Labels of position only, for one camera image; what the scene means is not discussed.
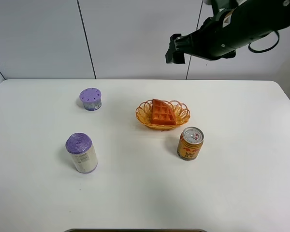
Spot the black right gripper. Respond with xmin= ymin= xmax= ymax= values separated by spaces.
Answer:
xmin=165 ymin=30 xmax=218 ymax=64

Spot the orange waffle slice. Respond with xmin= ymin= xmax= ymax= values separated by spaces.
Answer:
xmin=150 ymin=99 xmax=176 ymax=125

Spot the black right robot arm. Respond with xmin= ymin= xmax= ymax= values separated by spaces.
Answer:
xmin=165 ymin=0 xmax=290 ymax=64

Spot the orange woven plastic basket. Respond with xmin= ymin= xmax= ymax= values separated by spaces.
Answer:
xmin=135 ymin=99 xmax=190 ymax=131

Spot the gold energy drink can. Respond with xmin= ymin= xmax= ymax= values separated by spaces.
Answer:
xmin=177 ymin=127 xmax=204 ymax=161

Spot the purple lid air freshener jar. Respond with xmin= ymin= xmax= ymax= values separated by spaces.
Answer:
xmin=79 ymin=87 xmax=102 ymax=111

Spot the purple garbage bag roll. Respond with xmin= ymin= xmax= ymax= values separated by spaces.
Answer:
xmin=65 ymin=133 xmax=98 ymax=174

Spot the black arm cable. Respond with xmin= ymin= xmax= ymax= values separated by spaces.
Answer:
xmin=247 ymin=29 xmax=280 ymax=53

